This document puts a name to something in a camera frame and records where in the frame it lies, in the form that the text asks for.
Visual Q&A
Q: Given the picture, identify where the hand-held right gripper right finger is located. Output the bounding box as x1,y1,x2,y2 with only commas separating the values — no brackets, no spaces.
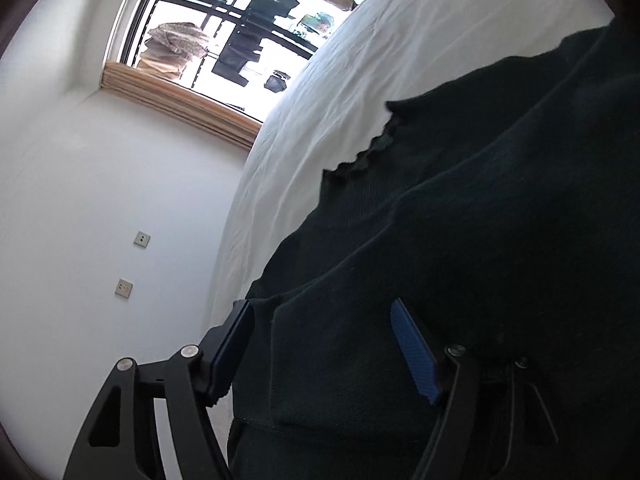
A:
390,299,576,480

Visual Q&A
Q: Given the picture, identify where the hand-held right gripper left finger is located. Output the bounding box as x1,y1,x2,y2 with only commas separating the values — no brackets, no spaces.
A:
62,299,256,480

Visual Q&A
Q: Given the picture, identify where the dark green sweater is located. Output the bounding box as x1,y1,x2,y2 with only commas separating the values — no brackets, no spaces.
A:
227,15,640,480

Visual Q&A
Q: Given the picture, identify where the row of hanging clothes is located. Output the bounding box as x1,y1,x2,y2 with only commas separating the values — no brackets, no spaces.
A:
140,0,333,93

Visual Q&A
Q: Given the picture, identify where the beige curtain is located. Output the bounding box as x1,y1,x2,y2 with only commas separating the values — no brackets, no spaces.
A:
101,62,263,151

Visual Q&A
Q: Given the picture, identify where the round white bed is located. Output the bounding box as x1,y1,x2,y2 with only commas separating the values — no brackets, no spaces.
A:
202,0,616,331

